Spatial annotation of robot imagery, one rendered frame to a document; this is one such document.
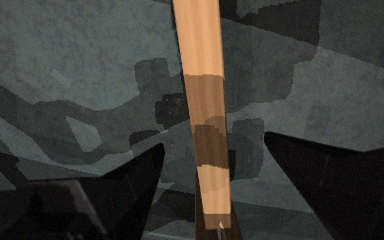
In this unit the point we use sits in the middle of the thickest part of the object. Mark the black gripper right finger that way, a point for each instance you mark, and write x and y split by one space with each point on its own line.
344 187

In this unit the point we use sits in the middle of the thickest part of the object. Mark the light wooden board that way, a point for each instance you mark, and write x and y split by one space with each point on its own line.
199 35

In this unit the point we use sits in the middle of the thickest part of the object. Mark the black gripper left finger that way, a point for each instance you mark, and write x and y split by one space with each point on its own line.
117 203

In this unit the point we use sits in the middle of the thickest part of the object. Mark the wooden post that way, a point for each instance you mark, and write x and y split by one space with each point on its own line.
201 233

